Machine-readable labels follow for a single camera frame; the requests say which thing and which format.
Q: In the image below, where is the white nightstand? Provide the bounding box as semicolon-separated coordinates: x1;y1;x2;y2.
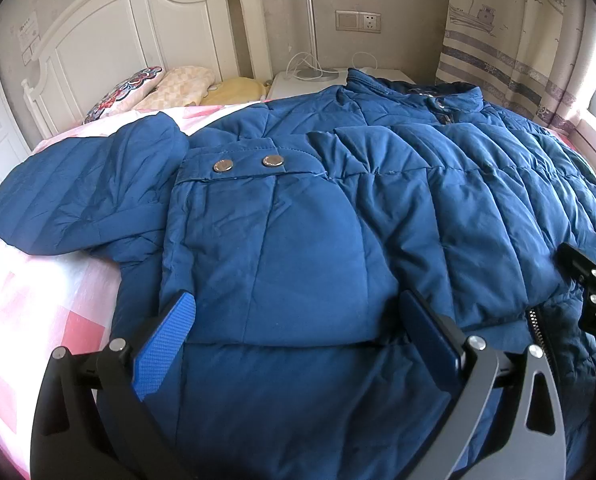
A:
268;67;414;102

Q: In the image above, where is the cream checked pillow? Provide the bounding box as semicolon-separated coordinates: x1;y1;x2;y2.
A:
133;65;218;111

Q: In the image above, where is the yellow pillow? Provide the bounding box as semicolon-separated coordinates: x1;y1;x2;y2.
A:
200;77;271;107

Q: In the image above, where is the blue puffer jacket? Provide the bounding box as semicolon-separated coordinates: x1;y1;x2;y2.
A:
0;69;596;480

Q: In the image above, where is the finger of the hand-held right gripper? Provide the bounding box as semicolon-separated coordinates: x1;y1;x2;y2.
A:
558;242;596;286

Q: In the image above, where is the white cable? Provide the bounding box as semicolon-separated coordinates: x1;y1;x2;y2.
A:
350;52;379;72
285;51;329;81

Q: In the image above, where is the silver lamp stand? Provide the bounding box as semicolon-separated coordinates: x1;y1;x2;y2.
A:
293;0;340;82

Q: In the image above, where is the pink checked bed sheet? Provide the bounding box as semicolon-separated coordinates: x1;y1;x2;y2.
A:
0;100;274;480

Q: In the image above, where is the white wooden headboard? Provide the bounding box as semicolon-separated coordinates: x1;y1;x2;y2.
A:
20;0;274;138

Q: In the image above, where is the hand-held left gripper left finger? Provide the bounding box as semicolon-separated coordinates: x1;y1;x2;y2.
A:
30;292;199;480

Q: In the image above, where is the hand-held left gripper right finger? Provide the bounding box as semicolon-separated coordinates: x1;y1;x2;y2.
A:
400;290;566;480

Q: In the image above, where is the embroidered floral pillow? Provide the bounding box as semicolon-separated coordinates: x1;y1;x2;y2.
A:
83;66;165;125

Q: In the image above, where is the beige boat print curtain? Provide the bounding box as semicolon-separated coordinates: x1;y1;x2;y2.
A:
435;0;596;136

